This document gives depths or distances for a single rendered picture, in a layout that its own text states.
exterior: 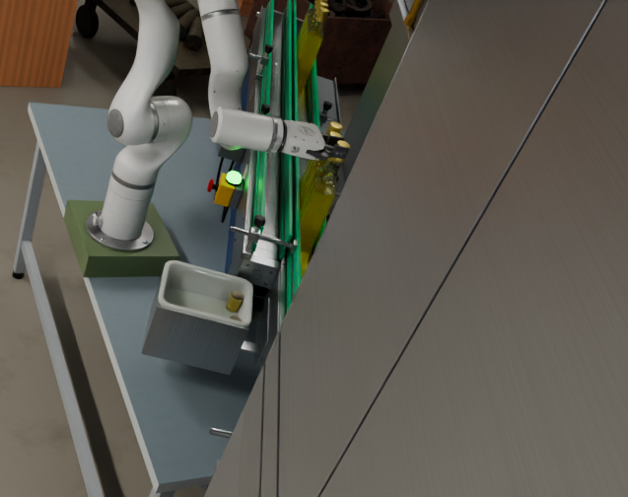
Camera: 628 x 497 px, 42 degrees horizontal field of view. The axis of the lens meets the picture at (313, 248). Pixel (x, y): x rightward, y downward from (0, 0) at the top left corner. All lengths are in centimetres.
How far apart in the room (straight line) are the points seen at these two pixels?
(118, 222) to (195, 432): 64
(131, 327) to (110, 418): 83
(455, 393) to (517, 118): 18
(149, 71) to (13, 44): 247
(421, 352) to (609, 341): 22
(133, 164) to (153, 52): 31
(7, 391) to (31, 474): 34
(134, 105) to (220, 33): 33
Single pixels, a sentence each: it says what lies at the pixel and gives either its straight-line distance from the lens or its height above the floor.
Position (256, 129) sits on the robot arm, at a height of 138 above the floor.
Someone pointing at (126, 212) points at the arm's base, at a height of 93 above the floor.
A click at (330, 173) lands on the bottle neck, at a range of 205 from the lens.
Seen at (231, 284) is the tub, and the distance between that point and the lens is 206.
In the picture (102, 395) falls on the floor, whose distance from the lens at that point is 306.
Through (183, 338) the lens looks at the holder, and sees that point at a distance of 198.
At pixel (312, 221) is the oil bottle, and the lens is 211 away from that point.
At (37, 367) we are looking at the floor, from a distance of 311.
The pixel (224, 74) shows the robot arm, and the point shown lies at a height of 146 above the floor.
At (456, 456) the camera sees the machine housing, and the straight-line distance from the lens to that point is 52.
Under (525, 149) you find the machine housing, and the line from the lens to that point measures 54.
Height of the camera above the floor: 225
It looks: 33 degrees down
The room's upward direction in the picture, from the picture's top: 24 degrees clockwise
